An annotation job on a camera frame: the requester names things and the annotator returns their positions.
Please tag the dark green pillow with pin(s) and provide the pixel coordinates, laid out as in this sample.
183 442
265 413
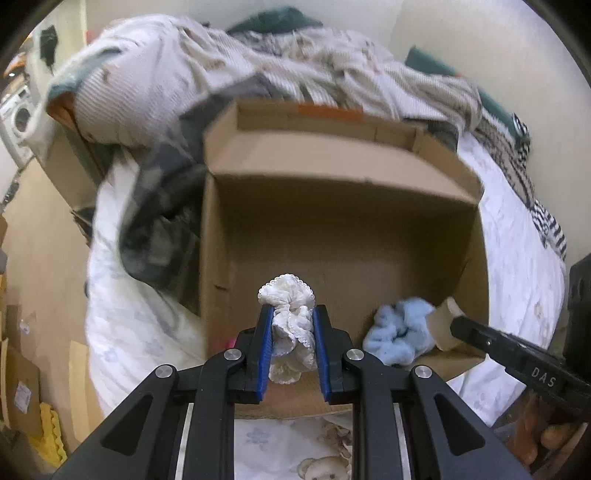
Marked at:
443 69

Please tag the white lace scrunchie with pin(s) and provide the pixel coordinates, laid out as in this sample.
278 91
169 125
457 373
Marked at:
292 323

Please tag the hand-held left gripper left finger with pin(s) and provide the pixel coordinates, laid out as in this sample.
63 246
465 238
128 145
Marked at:
265 353

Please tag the black white striped cloth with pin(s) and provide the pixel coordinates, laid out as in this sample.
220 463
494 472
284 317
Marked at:
545 221

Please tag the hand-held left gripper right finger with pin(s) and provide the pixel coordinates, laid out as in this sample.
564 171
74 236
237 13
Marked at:
321 353

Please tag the narrow cardboard piece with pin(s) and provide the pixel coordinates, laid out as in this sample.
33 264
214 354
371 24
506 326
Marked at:
82 387

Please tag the flat cardboard sheet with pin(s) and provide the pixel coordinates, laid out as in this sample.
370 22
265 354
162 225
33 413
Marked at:
21 387

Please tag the white floral bed sheet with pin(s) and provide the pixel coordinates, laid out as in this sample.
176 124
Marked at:
138 332

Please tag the light blue fluffy scrunchie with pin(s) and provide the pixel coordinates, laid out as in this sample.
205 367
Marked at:
392 333

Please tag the brown cardboard box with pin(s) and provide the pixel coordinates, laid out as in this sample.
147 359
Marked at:
69 161

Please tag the dark green cloth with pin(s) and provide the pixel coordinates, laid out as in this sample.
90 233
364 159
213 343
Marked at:
272 21

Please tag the dark hanging cloth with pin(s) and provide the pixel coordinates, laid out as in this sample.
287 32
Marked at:
48 42

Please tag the person's right hand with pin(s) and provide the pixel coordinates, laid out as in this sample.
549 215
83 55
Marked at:
554 437

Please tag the dark plaid cloth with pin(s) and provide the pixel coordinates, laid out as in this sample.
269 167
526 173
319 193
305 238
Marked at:
157 221

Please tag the yellow foam mat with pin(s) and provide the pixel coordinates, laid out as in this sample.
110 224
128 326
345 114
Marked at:
48 436

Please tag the grey white ribbed blanket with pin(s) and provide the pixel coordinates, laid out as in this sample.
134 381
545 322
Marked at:
152 69

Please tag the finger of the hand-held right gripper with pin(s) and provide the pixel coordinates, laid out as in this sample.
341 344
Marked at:
489 344

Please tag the white washing machine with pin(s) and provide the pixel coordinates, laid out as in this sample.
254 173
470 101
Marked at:
17 121

